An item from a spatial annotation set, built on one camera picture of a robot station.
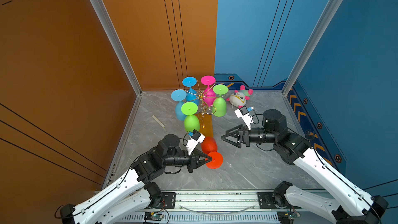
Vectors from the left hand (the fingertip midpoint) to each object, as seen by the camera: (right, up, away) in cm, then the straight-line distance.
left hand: (211, 159), depth 62 cm
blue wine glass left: (-15, +26, +12) cm, 32 cm away
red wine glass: (0, +3, +9) cm, 10 cm away
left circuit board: (-26, -30, +9) cm, 40 cm away
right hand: (+5, +9, -1) cm, 11 cm away
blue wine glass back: (-10, +27, +22) cm, 36 cm away
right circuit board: (+35, -29, +8) cm, 46 cm away
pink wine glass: (0, +27, +21) cm, 35 cm away
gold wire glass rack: (-2, +20, +23) cm, 31 cm away
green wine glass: (+5, +21, +18) cm, 28 cm away
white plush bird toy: (+21, +26, +44) cm, 55 cm away
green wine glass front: (-9, +14, +12) cm, 20 cm away
